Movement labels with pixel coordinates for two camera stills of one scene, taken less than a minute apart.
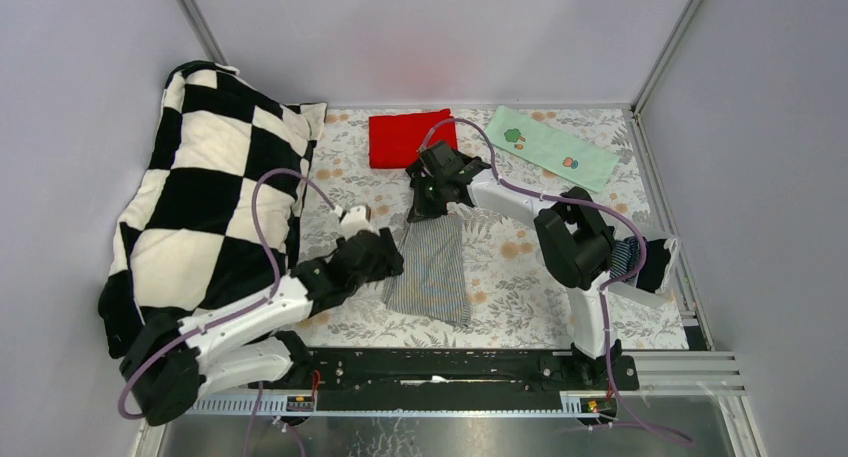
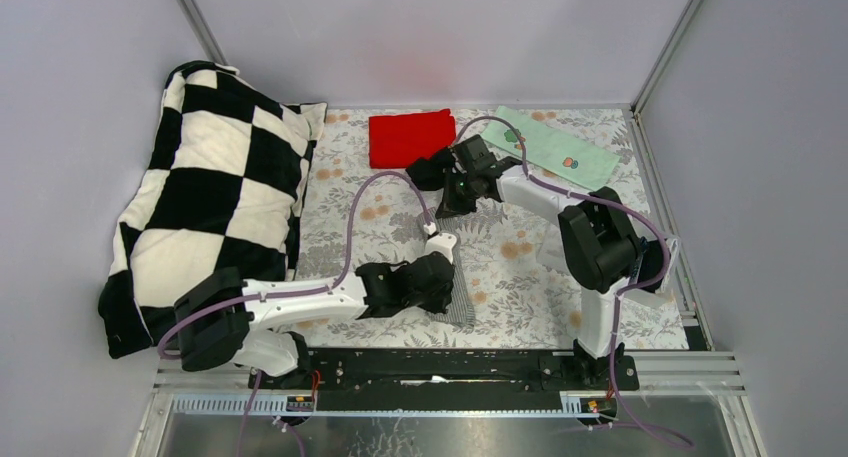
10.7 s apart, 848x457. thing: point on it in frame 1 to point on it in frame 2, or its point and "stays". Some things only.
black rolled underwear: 657,258 stays
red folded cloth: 395,139 stays
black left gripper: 391,264 to 441,303
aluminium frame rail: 669,384 stays
